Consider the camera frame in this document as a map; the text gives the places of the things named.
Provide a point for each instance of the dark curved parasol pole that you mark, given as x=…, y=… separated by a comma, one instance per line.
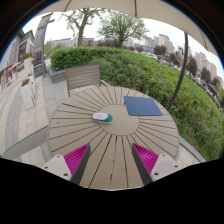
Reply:
x=180, y=75

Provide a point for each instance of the distant grey apartment buildings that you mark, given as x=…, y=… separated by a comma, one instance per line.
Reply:
x=164, y=40

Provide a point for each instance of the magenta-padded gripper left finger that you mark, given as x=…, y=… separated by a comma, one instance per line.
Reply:
x=76, y=159

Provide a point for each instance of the blue rectangular mouse pad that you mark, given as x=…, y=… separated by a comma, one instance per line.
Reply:
x=141, y=106

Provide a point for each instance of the brown slatted outdoor chair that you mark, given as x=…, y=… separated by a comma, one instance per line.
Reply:
x=82, y=76

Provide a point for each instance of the round leafy green tree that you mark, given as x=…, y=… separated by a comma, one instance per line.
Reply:
x=121, y=26

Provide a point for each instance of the green trimmed hedge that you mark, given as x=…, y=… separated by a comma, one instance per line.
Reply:
x=143, y=76

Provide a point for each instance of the beige parasol canopy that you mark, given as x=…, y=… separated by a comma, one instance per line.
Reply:
x=110, y=7

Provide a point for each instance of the sparse-leaved tree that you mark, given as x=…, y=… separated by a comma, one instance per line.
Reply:
x=81, y=30

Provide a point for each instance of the white and teal computer mouse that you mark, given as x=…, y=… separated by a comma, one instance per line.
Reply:
x=101, y=117

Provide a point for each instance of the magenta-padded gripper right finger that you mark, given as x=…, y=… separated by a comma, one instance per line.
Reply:
x=146, y=158

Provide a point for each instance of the tall grey sign pillar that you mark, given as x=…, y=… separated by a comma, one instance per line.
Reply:
x=39, y=40

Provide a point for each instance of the tall white planter with flowers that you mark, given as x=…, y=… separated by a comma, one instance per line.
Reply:
x=28, y=65

